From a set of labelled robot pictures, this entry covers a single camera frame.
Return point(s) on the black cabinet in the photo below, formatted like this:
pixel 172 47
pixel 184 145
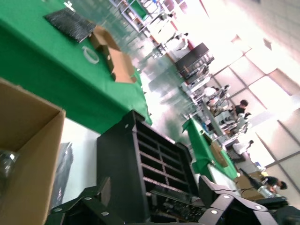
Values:
pixel 194 58

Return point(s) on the black slotted plastic container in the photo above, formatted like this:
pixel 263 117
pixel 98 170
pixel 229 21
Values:
pixel 122 164

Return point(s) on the person in black shirt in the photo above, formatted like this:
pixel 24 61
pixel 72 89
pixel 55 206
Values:
pixel 272 181
pixel 240 109

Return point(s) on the small green tablecloth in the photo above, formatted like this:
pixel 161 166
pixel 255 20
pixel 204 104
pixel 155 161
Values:
pixel 201 150

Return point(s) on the distant brown cardboard box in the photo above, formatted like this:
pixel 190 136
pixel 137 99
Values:
pixel 243 185

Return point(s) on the grey antistatic bag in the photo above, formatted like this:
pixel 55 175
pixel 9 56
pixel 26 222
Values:
pixel 64 171
pixel 7 164

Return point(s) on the black flat object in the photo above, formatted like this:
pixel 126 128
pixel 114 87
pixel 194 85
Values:
pixel 70 23

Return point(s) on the metal shelving rack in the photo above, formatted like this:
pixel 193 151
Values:
pixel 136 11

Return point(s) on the person in white shirt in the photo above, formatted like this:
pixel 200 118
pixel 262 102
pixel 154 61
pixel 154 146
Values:
pixel 241 147

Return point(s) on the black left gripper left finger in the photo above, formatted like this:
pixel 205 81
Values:
pixel 93 208

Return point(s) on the small brown cardboard piece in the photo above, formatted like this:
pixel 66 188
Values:
pixel 219 155

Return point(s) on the flat brown cardboard piece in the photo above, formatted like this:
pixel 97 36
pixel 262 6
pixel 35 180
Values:
pixel 119 63

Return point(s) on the clear tape roll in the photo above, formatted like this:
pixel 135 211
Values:
pixel 90 59

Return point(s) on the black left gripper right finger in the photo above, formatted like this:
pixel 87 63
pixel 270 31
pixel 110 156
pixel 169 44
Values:
pixel 234 206

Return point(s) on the black graphics card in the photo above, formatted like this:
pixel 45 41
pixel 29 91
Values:
pixel 178 206

